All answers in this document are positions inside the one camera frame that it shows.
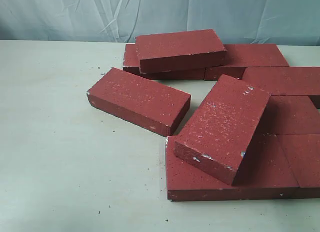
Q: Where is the red brick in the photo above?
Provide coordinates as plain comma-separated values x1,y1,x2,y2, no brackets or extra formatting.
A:
204,44,289,80
122,44,206,80
165,135,299,202
174,75,270,185
135,29,227,74
86,67,191,137
277,134,320,199

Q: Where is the red brick second row right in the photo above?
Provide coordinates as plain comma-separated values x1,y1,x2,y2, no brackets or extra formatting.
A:
242,67,320,109

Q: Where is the red brick third row right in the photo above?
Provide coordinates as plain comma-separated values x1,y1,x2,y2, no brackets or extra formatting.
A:
256,96,320,135

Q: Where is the white fabric backdrop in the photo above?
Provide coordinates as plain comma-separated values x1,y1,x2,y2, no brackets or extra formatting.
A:
0,0,320,46

